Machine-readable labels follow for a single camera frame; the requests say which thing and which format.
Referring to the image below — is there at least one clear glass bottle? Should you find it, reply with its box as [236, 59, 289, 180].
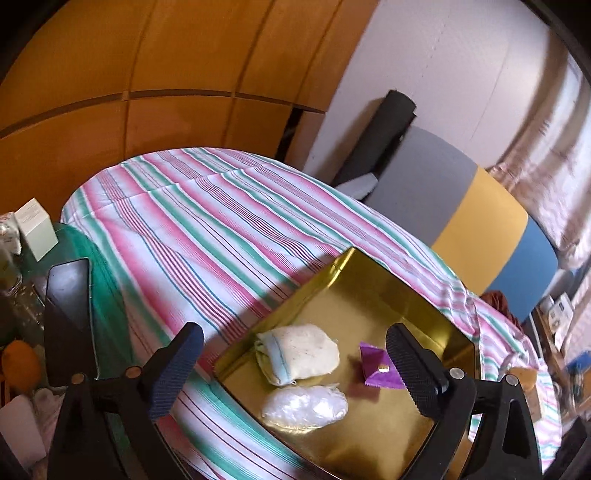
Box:
[0, 251, 47, 342]

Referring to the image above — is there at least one orange fruit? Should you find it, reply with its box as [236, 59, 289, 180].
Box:
[0, 339, 42, 384]

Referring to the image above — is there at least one white floral box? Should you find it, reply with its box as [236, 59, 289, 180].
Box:
[0, 212, 23, 254]

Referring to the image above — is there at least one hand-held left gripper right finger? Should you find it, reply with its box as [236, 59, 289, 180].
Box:
[385, 322, 543, 480]

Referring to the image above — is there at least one grey yellow blue stool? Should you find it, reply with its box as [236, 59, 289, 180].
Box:
[365, 127, 559, 321]

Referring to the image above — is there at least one black smartphone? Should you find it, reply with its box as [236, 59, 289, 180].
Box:
[44, 258, 98, 384]

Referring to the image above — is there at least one brown cloth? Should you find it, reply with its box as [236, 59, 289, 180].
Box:
[482, 290, 525, 321]

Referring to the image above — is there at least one cream rolled towel blue trim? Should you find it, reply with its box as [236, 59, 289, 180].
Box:
[255, 324, 341, 387]

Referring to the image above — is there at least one black rolled mat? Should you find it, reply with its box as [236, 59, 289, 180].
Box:
[332, 90, 419, 188]

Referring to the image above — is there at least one small white box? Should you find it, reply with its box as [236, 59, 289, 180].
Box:
[549, 295, 575, 340]

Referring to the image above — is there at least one pale green carton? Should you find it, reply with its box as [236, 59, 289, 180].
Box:
[14, 198, 59, 260]

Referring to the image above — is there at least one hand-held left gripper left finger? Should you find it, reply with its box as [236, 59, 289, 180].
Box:
[46, 322, 206, 480]

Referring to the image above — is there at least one tan round pouch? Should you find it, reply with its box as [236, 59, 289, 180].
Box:
[501, 355, 539, 393]

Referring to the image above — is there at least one pale patterned curtain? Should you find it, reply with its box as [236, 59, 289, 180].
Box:
[489, 60, 591, 268]

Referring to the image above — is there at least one wooden wardrobe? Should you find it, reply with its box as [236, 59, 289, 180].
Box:
[0, 0, 384, 217]

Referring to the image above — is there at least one striped bedsheet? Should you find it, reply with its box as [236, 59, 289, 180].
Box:
[60, 147, 561, 480]

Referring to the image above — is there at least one green glass side table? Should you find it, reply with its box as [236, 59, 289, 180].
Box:
[18, 222, 134, 416]

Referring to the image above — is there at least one white paper box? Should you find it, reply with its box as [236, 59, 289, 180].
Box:
[0, 394, 47, 467]

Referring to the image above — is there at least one gold tin box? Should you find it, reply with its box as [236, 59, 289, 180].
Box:
[211, 247, 481, 480]

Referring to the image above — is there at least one purple foil packet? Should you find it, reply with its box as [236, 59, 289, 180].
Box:
[359, 342, 407, 388]

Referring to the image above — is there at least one white crumpled plastic bag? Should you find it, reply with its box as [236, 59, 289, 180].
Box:
[261, 385, 348, 432]

